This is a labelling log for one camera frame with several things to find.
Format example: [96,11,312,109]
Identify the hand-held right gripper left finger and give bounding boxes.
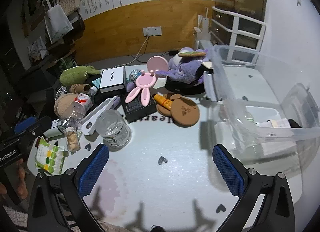
[27,143,110,232]

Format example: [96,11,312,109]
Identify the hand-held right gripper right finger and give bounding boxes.
[212,144,295,232]

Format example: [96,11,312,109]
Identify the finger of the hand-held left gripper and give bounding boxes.
[14,117,38,134]
[27,116,53,137]

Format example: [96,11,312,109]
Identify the red label water bottle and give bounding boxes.
[57,86,98,132]

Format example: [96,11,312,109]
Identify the clear glass jar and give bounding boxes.
[95,109,132,150]

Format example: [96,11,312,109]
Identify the clear plastic storage container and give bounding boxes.
[200,44,320,177]

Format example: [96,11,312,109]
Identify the green plush toy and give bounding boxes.
[59,65,102,85]

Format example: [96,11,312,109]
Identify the person's left hand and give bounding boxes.
[16,159,28,199]

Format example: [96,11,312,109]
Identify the white green carton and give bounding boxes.
[44,126,66,140]

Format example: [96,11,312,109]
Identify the beige round puff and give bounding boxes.
[54,93,80,120]

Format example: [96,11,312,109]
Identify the small glass jar with corks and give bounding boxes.
[64,126,82,154]

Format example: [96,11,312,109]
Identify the brown plush boot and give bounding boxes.
[69,83,92,94]

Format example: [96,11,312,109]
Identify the white comb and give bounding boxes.
[81,96,120,135]

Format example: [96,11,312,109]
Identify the black cloth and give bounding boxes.
[82,73,105,97]

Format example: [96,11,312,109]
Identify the green printed carton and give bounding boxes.
[54,57,77,76]

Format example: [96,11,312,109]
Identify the clear bottle white label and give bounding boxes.
[241,112,292,132]

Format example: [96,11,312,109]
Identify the round cork coasters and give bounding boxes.
[156,93,200,127]

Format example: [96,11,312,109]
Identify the white snack bag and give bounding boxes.
[27,36,50,66]

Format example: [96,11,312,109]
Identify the white box black sides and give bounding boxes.
[99,66,125,94]

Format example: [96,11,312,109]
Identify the orange tube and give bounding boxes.
[153,93,173,110]

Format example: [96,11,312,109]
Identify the pink bunny stand mirror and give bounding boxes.
[125,56,169,106]

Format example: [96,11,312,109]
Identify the white paper bag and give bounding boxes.
[41,0,74,44]

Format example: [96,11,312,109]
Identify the purple plush toy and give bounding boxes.
[156,47,213,85]

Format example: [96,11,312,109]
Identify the wicker basket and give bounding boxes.
[59,0,80,15]

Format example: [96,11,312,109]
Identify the tan oval disc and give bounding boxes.
[178,49,206,58]

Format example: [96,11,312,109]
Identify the white wooden rack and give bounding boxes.
[194,8,213,50]

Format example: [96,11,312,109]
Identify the clear bead string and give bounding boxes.
[54,85,69,102]

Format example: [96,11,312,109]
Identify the white cable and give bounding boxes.
[114,36,150,69]

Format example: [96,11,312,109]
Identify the white frame drawer cabinet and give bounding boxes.
[209,6,267,62]

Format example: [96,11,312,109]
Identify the white wall socket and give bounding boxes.
[142,26,162,37]

